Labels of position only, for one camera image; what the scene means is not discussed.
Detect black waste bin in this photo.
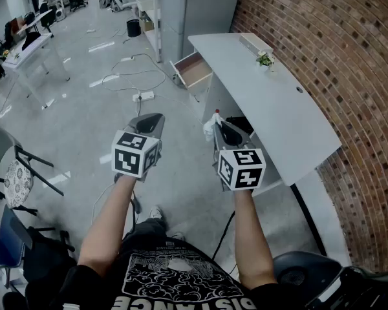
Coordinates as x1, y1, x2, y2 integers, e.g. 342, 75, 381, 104
126, 18, 141, 37

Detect floral cushion chair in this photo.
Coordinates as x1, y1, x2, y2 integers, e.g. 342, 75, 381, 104
0, 126, 65, 219

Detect white rectangular box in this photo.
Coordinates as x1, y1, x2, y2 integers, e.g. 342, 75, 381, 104
239, 33, 274, 57

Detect blue chair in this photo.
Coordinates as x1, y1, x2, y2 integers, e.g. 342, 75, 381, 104
0, 205, 76, 290

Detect white cloth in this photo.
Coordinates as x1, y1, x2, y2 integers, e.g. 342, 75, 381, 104
202, 108, 222, 143

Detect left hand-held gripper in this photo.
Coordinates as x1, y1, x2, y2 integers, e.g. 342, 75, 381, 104
111, 112, 166, 183

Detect white curved desk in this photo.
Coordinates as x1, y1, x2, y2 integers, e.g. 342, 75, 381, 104
187, 32, 343, 258

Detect black bag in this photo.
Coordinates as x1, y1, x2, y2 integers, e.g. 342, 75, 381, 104
21, 30, 41, 51

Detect white wooden drawer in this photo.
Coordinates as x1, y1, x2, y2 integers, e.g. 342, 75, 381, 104
169, 50, 214, 90

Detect person's dark trousers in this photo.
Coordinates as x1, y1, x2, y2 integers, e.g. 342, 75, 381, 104
122, 218, 169, 248

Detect white floor cable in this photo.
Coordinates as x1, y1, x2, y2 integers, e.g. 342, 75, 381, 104
102, 52, 167, 93

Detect black cable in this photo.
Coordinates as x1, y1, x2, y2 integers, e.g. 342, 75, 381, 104
129, 189, 143, 232
211, 211, 237, 261

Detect white table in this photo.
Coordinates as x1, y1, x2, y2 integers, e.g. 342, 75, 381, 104
2, 32, 70, 109

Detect brown cardboard box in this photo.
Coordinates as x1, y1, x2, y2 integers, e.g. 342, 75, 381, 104
138, 17, 155, 34

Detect small potted plant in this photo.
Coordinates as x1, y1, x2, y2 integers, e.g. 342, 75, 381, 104
255, 50, 275, 73

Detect person's right forearm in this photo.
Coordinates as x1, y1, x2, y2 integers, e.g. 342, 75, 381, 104
234, 189, 278, 290

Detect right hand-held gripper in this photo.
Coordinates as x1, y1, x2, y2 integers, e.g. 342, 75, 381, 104
212, 119, 266, 192

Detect person's left forearm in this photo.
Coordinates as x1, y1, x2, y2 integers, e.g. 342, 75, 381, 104
76, 172, 137, 277

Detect person's black printed T-shirt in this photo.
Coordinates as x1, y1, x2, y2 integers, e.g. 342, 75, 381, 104
25, 240, 279, 310

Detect table with black legs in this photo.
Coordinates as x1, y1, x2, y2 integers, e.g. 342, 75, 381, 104
16, 8, 54, 39

